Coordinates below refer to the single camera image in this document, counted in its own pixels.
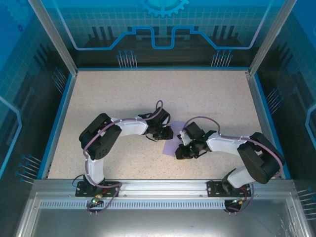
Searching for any purple cloth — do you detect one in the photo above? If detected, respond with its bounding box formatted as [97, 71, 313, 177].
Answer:
[162, 120, 185, 157]

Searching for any slotted grey cable duct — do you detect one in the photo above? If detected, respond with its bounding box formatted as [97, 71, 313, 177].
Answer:
[39, 200, 229, 210]

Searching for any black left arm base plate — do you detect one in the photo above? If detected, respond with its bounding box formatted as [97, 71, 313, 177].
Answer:
[75, 180, 121, 198]

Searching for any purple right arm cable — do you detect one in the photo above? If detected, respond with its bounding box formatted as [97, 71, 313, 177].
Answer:
[184, 116, 284, 215]

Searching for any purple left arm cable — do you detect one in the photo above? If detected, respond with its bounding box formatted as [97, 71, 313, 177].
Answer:
[82, 100, 164, 215]

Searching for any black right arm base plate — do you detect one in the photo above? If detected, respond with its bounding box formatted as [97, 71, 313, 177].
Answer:
[206, 180, 252, 198]

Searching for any aluminium mounting rail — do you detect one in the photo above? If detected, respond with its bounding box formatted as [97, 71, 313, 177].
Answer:
[32, 179, 296, 198]

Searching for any grey metal tray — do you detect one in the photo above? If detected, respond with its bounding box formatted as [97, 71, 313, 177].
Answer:
[14, 192, 307, 237]

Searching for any cable connector with green light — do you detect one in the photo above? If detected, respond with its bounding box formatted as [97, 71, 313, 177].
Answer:
[231, 197, 247, 207]
[90, 194, 103, 207]

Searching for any thin black cable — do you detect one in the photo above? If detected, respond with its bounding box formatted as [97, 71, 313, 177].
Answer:
[72, 174, 86, 188]

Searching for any aluminium frame post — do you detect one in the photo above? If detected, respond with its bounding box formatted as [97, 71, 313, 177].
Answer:
[27, 0, 79, 75]
[247, 0, 298, 76]

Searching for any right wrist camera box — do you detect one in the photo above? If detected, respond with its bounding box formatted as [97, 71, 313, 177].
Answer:
[177, 128, 192, 146]

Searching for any aluminium side rail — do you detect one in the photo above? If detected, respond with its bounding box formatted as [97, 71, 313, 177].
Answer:
[40, 70, 79, 180]
[245, 71, 284, 179]

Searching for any blue grid print side panel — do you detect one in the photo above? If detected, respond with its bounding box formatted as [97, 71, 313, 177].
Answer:
[254, 0, 316, 237]
[0, 0, 75, 237]

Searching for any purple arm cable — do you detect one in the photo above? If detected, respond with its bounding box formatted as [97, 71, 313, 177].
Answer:
[184, 116, 284, 215]
[82, 100, 164, 215]

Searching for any dark circuit print wall panel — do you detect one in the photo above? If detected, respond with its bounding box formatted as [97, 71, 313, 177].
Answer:
[37, 0, 289, 69]

